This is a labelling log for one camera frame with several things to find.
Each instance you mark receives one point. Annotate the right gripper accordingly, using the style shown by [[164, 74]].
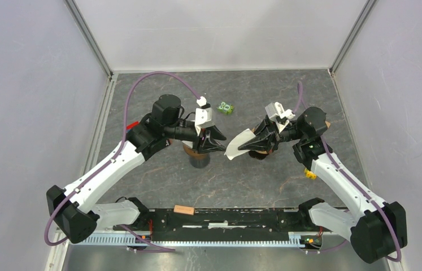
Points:
[[268, 138]]

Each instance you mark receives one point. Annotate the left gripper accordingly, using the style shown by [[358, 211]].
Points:
[[208, 145]]

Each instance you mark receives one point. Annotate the white paper coffee filter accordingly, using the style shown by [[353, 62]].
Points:
[[188, 144]]

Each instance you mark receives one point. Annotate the brown glass dripper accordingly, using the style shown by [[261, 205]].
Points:
[[260, 155]]

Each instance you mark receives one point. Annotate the coffee filter box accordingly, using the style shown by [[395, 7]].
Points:
[[164, 143]]

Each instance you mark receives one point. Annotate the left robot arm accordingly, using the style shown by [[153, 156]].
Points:
[[139, 145]]

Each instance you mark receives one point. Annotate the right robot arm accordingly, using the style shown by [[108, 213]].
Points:
[[375, 228]]

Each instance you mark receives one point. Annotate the green monster block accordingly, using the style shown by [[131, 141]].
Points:
[[225, 108]]

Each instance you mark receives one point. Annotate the yellow owl block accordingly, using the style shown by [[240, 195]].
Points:
[[309, 174]]

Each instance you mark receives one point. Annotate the wooden rectangular block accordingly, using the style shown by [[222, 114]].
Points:
[[184, 210]]

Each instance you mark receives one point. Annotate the red blue block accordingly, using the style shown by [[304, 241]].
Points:
[[130, 126]]

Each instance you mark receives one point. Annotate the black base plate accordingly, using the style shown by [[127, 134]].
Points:
[[224, 224]]

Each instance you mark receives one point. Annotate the aluminium frame rail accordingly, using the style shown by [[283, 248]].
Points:
[[78, 225]]

